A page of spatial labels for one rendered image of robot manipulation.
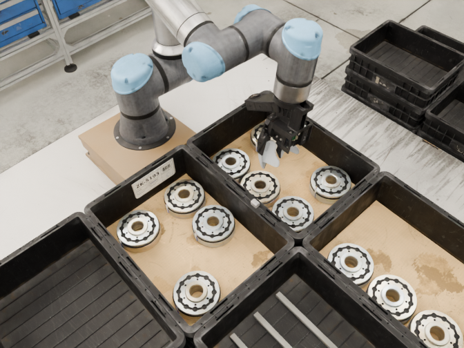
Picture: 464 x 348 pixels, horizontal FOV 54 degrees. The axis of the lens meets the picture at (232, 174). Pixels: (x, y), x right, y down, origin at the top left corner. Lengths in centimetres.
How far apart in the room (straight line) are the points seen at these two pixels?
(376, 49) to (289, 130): 134
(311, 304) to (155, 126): 67
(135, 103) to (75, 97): 159
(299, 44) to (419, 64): 141
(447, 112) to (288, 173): 113
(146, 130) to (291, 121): 51
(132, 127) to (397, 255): 78
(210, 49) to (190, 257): 49
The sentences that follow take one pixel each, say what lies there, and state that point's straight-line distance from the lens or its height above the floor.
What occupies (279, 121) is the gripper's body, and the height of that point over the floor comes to 109.
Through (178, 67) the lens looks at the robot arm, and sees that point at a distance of 131.
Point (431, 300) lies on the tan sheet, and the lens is 111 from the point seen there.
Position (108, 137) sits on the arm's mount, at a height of 79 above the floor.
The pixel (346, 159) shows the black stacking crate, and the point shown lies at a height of 90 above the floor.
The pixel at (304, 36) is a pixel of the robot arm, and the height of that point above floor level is 130.
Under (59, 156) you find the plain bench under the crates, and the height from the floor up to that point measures 70.
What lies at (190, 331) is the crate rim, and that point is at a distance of 91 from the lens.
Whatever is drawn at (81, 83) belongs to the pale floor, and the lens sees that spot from 294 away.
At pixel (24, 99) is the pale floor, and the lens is 297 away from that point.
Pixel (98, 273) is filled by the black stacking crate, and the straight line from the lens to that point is 112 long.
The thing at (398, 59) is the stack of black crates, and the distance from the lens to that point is 223.
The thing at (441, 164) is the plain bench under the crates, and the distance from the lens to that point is 153.
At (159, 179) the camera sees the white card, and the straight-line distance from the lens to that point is 117.
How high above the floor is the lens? 178
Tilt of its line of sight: 52 degrees down
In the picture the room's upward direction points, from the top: 2 degrees counter-clockwise
